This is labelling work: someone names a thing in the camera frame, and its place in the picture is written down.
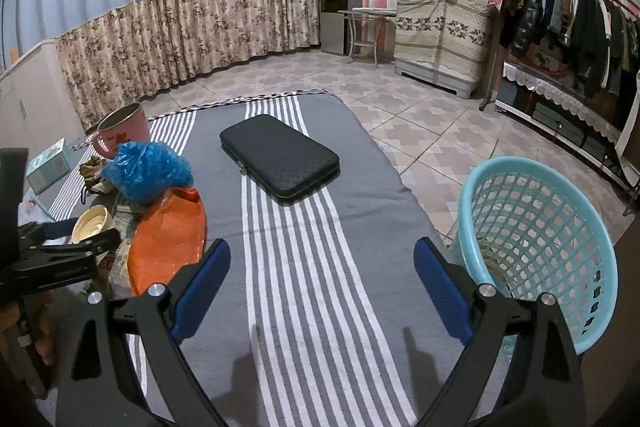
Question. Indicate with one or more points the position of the grey striped table cloth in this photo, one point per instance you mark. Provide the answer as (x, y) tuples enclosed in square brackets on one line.
[(321, 320)]

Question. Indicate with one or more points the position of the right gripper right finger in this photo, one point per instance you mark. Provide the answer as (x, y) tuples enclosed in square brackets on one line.
[(543, 385)]

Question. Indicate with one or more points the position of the small folding table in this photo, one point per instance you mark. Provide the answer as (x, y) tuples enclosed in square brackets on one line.
[(365, 26)]

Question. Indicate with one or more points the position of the clothes rack with garments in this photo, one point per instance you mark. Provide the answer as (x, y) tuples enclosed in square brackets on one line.
[(591, 46)]

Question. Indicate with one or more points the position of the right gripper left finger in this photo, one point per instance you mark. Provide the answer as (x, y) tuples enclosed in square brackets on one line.
[(100, 386)]

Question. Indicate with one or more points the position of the teal plastic basket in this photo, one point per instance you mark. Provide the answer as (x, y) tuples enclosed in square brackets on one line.
[(526, 229)]

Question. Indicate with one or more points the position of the cream small bowl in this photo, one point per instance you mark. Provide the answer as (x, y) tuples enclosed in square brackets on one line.
[(93, 221)]

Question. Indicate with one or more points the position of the grey water dispenser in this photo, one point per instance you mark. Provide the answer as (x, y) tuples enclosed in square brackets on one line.
[(334, 30)]

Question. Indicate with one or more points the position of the orange snack bag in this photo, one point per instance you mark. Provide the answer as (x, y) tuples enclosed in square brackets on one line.
[(170, 235)]

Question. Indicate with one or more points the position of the beige snack packet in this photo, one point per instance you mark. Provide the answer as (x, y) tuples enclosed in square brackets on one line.
[(125, 220)]

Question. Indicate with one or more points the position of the low bench with lace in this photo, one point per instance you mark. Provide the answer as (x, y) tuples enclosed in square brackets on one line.
[(564, 117)]

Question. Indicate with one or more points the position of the pink enamel mug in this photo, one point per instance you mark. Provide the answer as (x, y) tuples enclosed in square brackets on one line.
[(127, 124)]

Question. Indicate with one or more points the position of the white cabinet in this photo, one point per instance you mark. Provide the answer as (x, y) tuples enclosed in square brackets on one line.
[(36, 108)]

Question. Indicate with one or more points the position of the teal tissue box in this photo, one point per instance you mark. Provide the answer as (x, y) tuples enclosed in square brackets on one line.
[(49, 166)]

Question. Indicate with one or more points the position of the brown wrapper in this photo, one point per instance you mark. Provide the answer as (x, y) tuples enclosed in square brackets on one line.
[(92, 180)]

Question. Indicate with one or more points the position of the blue plastic bag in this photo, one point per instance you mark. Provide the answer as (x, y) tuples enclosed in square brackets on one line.
[(143, 171)]

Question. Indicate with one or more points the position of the cloth covered chest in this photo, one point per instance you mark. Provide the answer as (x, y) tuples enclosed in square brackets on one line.
[(444, 43)]

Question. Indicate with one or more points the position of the black zip case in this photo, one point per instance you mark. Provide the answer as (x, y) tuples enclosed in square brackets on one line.
[(287, 164)]

